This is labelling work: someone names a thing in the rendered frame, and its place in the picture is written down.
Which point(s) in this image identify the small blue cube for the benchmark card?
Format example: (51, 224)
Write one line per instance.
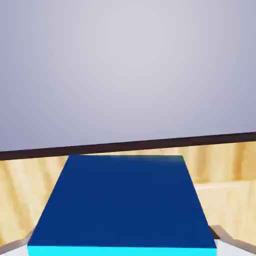
(124, 204)

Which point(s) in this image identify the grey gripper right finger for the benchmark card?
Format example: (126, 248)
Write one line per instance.
(234, 248)

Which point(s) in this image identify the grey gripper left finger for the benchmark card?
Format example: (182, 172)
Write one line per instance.
(14, 249)

